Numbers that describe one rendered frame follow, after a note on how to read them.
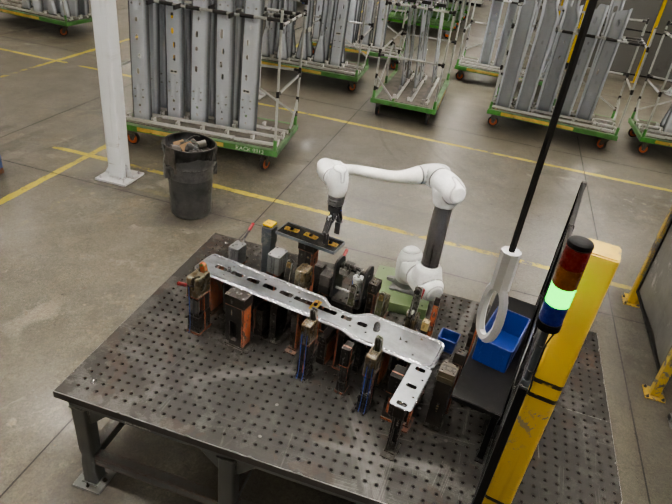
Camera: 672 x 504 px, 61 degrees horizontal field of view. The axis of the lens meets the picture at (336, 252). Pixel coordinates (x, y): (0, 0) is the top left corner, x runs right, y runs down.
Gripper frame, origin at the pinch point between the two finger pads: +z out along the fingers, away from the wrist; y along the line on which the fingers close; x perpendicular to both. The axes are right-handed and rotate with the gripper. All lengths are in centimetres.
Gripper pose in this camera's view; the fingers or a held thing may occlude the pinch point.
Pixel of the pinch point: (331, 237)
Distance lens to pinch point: 309.8
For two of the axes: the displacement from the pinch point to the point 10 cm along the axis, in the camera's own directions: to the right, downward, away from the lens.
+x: 8.9, 3.2, -3.3
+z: -1.1, 8.4, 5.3
